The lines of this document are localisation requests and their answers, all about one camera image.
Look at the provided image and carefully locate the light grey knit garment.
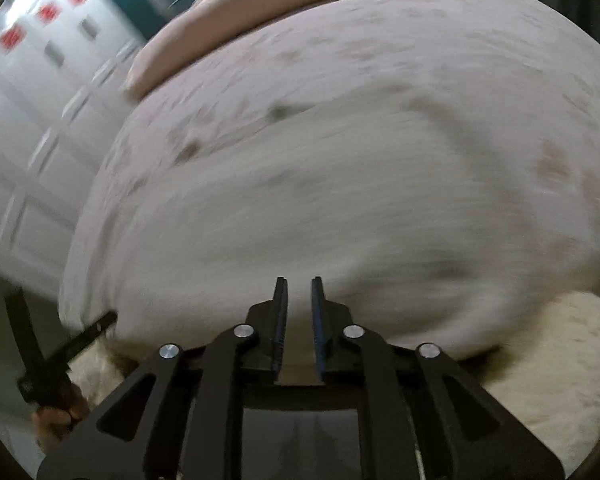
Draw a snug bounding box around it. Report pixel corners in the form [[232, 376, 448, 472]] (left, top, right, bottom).
[[107, 86, 534, 362]]

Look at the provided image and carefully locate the floral pink bed cover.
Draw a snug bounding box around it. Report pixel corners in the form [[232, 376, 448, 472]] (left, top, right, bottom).
[[58, 0, 600, 361]]

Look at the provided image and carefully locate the person's left hand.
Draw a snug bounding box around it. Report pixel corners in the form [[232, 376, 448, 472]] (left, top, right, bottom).
[[32, 385, 91, 455]]

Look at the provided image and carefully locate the cream fluffy rug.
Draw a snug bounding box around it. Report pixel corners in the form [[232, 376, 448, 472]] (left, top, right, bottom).
[[479, 292, 600, 474]]

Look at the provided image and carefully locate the white panelled wardrobe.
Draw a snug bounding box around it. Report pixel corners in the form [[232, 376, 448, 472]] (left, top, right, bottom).
[[0, 0, 144, 298]]

